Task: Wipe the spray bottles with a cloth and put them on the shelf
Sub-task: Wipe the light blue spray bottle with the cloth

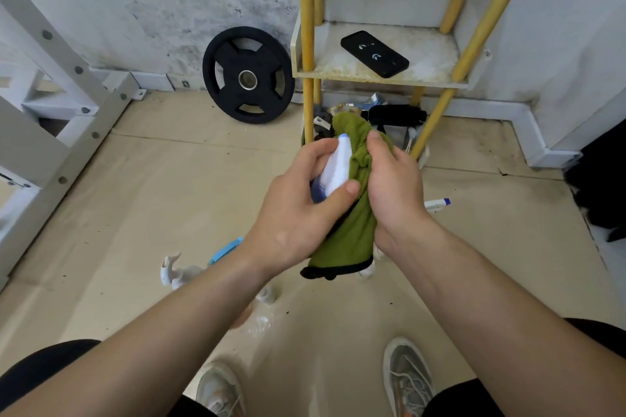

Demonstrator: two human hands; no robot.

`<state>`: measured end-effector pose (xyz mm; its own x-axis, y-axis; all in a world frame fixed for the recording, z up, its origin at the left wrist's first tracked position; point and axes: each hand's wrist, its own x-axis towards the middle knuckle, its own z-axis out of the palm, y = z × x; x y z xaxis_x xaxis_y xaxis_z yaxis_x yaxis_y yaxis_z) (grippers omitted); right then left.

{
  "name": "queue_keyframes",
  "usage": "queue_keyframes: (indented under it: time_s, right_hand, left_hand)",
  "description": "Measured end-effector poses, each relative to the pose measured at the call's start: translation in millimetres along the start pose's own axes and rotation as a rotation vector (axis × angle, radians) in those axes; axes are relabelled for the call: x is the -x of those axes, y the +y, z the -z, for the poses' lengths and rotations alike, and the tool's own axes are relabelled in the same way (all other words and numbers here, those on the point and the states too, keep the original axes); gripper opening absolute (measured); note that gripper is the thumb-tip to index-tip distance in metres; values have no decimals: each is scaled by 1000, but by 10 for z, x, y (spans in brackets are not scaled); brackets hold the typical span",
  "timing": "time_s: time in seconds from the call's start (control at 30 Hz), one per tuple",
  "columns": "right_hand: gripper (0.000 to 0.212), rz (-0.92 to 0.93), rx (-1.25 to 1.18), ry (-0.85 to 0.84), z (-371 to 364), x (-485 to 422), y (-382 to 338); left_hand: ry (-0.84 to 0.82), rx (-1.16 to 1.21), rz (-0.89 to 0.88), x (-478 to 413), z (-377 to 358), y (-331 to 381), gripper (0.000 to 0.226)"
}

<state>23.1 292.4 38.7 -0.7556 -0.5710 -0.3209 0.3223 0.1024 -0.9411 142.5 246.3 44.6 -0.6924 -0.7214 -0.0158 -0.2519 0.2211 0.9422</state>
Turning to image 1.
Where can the person's left hand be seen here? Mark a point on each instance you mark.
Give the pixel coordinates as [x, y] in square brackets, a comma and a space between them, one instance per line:
[288, 226]

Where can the person's right hand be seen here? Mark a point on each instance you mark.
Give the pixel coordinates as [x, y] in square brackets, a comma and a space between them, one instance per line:
[398, 192]

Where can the round white bottle blue-tipped sprayer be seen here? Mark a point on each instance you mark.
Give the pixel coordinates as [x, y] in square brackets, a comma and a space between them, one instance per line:
[436, 205]

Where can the green microfibre cloth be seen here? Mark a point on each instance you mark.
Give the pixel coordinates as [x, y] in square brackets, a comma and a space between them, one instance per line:
[354, 236]

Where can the pale blue bottle white sprayer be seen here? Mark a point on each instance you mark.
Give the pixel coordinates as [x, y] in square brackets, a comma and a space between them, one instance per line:
[337, 167]

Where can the blue spray bottle pink trigger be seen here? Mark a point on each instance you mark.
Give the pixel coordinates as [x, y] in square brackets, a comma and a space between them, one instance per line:
[225, 250]

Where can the white spray bottle teal label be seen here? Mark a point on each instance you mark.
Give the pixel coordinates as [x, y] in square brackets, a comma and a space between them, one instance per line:
[176, 275]

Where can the black phone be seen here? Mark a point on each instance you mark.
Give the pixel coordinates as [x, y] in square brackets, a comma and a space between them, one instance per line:
[375, 54]

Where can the white shelf yellow poles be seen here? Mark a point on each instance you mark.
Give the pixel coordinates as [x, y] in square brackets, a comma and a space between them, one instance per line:
[430, 55]

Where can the person's left forearm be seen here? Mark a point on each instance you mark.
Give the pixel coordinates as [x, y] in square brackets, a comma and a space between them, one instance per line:
[122, 343]

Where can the person's right forearm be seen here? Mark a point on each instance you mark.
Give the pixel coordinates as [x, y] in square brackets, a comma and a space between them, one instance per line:
[513, 333]

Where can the person's left grey shoe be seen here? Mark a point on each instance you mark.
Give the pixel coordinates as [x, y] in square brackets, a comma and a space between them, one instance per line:
[220, 392]

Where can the person's grey shoe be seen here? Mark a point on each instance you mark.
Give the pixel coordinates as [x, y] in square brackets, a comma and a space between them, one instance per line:
[220, 392]
[408, 377]

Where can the person's right grey shoe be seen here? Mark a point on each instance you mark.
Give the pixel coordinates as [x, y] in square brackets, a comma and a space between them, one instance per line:
[408, 377]

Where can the white plastic strip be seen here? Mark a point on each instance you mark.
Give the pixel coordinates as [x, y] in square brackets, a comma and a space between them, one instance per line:
[411, 138]

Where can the blue white packet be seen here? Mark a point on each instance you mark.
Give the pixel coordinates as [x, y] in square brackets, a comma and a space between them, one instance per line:
[367, 101]

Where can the tan fuzzy glove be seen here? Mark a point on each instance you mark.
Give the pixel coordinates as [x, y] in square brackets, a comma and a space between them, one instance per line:
[345, 111]

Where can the white plastic scoop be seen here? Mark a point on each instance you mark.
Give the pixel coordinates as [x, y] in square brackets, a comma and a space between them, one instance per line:
[322, 123]

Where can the black weight plate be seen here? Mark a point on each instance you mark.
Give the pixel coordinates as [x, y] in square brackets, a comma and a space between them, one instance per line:
[222, 74]

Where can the black shorts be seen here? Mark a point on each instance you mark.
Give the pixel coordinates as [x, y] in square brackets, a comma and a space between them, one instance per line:
[39, 363]

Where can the white metal rack frame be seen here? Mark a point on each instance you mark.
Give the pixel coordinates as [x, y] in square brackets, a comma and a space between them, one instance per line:
[29, 128]

